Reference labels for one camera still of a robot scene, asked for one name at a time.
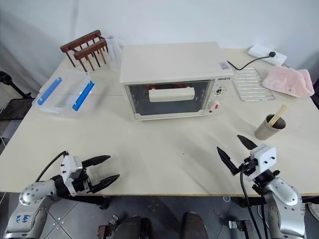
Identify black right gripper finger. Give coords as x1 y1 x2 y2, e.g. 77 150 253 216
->
236 134 258 151
216 146 241 176

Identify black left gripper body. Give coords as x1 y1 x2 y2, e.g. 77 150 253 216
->
71 166 95 195

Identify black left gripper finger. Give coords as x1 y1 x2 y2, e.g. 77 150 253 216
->
87 174 121 195
82 155 112 167

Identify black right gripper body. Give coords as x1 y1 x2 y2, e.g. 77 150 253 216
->
233 155 259 177

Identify white knob with red mark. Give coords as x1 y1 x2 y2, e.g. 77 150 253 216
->
207 100 223 113

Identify cream toaster oven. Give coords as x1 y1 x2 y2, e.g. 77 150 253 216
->
119 41 235 122

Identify steel cup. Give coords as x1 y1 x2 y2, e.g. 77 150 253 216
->
254 114 287 141

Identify wooden chopstick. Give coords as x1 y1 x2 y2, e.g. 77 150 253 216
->
269 104 286 125
271 105 288 126

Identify pink towel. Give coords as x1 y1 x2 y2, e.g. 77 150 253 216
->
262 65 316 98

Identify clear box with blue latches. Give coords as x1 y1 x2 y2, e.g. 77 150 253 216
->
31 70 99 118

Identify dark rounded shape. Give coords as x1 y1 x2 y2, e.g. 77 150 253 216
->
181 211 208 239

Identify white power strip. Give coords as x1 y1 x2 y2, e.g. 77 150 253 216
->
247 44 288 67

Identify brown wooden rack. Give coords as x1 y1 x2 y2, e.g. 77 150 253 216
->
60 29 109 73

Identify black stand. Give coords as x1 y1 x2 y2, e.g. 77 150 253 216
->
0 70 32 99

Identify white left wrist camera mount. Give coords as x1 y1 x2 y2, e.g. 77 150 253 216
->
59 155 83 197

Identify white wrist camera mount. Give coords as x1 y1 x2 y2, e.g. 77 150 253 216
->
248 143 278 181
59 155 83 197

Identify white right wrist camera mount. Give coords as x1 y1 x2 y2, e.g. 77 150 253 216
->
248 143 278 181

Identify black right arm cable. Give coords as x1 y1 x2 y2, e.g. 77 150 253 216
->
239 163 271 239

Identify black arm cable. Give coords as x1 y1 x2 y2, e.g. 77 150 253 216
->
239 163 271 239
34 150 69 184

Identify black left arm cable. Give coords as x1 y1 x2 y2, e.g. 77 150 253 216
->
34 150 69 184

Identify metal wire oven rack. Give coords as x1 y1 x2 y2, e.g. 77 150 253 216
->
231 67 276 103

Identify glass oven door with handle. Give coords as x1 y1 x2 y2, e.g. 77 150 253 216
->
124 79 216 119

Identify black plug with cable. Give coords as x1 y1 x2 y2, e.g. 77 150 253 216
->
226 50 277 71

